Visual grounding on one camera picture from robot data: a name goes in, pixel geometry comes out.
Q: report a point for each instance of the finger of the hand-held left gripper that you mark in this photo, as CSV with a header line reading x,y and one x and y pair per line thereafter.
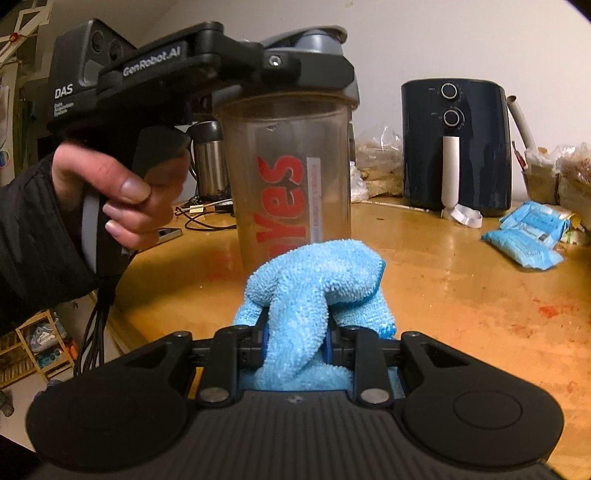
x,y
286,69

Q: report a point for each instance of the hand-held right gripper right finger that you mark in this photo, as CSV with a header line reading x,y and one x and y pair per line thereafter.
x,y
327,344

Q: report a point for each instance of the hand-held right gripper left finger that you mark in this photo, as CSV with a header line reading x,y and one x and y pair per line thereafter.
x,y
265,344

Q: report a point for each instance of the blue microfibre cloth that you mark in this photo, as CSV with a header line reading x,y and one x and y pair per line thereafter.
x,y
314,286

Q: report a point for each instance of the clear shaker bottle grey lid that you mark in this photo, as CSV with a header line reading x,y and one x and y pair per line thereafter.
x,y
286,138

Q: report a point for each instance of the person's left hand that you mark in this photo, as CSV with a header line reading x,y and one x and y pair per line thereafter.
x,y
138,217

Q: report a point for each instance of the grey rice cooker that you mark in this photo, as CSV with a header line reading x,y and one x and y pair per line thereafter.
x,y
210,161

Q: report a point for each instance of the plastic bag of flatbread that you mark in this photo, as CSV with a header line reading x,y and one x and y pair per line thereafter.
x,y
378,170

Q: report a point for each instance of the black air fryer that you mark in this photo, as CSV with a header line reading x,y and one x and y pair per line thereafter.
x,y
480,152

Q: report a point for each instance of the wooden shoe rack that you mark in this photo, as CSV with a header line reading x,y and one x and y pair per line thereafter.
x,y
27,350

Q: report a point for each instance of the white plastic tube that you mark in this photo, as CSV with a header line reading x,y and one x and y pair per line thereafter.
x,y
521,122

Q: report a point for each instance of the small beige bag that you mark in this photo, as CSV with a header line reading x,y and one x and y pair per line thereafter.
x,y
540,177

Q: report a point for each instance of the plastic bag of food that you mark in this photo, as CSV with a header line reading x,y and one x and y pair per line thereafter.
x,y
575,180

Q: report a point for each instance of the white wall frame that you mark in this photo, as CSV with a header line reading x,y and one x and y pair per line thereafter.
x,y
27,21

